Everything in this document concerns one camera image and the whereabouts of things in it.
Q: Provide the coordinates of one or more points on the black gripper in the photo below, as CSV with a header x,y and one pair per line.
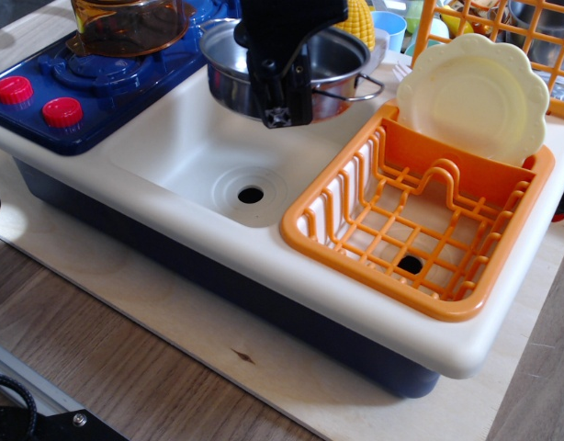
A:
x,y
273,33

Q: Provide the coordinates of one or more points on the stainless steel pan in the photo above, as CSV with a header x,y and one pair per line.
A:
x,y
337,60

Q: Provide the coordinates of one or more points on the cream toy sink unit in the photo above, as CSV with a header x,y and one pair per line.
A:
x,y
207,193

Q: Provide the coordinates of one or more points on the orange plastic drying rack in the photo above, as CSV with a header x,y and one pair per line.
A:
x,y
417,220

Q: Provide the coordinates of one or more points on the yellow toy corn cob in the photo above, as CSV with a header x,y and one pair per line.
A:
x,y
359,23

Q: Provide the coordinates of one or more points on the grey toy faucet base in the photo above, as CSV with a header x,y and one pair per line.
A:
x,y
377,55

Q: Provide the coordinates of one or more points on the white plastic toy fork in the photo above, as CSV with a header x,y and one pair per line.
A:
x,y
401,71

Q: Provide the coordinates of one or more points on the light blue plastic cup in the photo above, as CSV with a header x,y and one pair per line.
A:
x,y
394,25

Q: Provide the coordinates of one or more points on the cream scalloped plastic plate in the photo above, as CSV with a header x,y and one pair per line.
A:
x,y
478,96

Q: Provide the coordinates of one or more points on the transparent orange plastic pot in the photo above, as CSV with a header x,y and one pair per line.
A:
x,y
124,29

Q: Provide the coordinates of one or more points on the right red stove knob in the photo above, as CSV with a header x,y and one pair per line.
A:
x,y
62,112

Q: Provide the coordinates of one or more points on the red stove knob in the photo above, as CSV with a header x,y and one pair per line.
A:
x,y
15,90
62,112

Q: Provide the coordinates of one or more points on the blue toy stove top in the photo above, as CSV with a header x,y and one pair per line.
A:
x,y
112,91

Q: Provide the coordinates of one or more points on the orange plastic grid basket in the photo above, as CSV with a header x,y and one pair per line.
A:
x,y
535,27

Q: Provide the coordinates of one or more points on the left red stove knob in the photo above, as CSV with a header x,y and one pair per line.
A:
x,y
15,90

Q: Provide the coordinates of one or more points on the light plywood base board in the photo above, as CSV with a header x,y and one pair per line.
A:
x,y
157,358

